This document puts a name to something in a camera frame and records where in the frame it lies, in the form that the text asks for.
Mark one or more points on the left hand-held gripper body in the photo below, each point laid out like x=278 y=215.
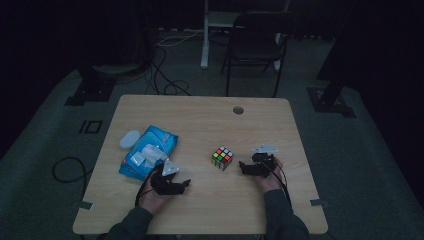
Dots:
x=165 y=185

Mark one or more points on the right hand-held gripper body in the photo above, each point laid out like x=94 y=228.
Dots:
x=264 y=165

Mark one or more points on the multicoloured puzzle cube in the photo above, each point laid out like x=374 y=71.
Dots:
x=222 y=158

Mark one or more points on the white wet wipe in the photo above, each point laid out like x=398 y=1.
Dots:
x=153 y=154

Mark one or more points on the blue wet wipes packet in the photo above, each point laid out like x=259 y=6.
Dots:
x=160 y=138

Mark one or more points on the person's right hand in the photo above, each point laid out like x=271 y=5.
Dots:
x=271 y=183

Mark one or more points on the person's left hand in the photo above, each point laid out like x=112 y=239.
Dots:
x=151 y=200

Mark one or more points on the grey table grommet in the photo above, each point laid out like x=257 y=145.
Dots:
x=238 y=110

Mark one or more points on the white oval plastic lid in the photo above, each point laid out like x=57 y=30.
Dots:
x=130 y=138

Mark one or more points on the black stand base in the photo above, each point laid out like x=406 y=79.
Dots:
x=328 y=100
x=91 y=91

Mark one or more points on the black folding chair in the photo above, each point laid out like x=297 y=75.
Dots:
x=256 y=46

